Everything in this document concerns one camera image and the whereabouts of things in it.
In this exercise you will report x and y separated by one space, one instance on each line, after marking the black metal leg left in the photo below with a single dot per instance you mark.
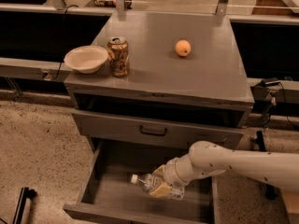
26 194

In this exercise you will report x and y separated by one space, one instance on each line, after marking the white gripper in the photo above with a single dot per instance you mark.
170 173

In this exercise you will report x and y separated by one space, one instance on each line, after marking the gold soda can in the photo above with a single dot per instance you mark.
117 48

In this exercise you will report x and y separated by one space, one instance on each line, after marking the clear plastic water bottle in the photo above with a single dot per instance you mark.
149 181

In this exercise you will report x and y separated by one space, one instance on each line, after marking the orange fruit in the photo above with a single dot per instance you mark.
183 48

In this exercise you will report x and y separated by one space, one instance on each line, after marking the black metal leg right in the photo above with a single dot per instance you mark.
270 193

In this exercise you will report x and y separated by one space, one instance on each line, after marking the grey upper drawer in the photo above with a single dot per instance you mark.
155 132

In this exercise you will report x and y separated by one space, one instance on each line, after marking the open grey lower drawer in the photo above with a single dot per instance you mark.
109 197

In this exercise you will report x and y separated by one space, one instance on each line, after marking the grey drawer cabinet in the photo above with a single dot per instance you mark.
208 87

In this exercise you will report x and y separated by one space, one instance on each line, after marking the black metal leg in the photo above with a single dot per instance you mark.
270 193
26 194

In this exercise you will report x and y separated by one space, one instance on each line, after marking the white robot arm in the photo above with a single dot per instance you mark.
205 159

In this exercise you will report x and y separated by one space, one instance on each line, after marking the white paper bowl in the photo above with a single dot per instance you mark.
86 59

